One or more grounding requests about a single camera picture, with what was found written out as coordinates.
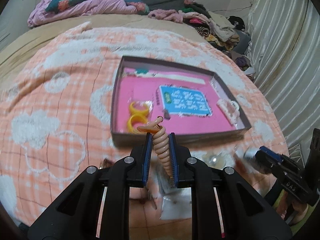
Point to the white earring card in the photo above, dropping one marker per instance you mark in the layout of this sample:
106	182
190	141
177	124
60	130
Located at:
177	205

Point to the yellow bangles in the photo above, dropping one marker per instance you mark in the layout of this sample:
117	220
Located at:
139	114

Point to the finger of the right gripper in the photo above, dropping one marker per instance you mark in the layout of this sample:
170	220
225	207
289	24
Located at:
268	162

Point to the pearl flower hair accessory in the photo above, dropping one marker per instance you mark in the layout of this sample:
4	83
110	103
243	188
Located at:
217	161

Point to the white striped curtain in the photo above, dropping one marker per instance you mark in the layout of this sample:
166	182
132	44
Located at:
284	51

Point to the pile of clothes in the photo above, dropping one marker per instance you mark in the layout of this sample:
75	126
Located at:
226	34

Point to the white wardrobe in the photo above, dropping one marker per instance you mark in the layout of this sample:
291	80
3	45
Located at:
14	20

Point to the dark cardboard box tray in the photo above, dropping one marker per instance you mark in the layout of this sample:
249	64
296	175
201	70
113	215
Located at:
127	139

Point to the pink floral quilt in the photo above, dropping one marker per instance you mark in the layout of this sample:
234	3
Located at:
47	11

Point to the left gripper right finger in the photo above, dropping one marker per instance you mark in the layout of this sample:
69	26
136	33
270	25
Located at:
178	155

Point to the right hand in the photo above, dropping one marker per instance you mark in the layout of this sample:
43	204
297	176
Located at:
292	211

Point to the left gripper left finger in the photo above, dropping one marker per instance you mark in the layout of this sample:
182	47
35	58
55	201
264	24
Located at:
142	155

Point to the pink Chinese workbook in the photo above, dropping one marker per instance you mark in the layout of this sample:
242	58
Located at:
186	101

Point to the white hair claw clip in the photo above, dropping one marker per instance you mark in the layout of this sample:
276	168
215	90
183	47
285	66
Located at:
230	109

